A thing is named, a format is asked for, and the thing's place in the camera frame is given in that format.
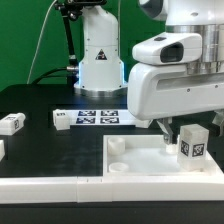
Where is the white square tabletop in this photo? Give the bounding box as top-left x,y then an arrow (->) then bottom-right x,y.
103,135 -> 223,176

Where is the black camera stand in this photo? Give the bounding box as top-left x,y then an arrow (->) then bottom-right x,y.
53,0 -> 108,75

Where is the white L-shaped obstacle fence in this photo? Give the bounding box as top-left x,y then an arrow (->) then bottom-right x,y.
0,137 -> 224,204

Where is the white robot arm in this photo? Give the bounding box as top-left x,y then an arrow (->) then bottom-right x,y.
75,0 -> 224,121

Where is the white marker tag strip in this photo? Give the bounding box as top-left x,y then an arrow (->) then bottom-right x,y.
66,109 -> 136,126

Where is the black cable at base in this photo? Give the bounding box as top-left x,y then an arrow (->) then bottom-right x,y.
32,66 -> 80,86

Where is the white cable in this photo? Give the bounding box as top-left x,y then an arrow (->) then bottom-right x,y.
26,0 -> 58,85

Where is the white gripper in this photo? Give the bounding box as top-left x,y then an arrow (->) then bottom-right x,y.
127,32 -> 224,145

